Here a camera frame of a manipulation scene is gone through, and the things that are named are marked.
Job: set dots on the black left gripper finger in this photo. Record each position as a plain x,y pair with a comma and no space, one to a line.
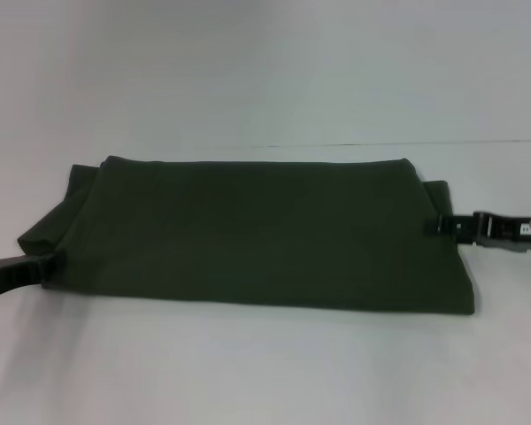
53,265

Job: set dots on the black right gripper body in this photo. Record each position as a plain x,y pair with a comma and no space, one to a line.
500,230

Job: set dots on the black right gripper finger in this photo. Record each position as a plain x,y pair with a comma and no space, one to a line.
434,226

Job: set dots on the dark green shirt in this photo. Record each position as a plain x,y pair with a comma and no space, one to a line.
256,230

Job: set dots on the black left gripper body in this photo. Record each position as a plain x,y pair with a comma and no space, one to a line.
6,274

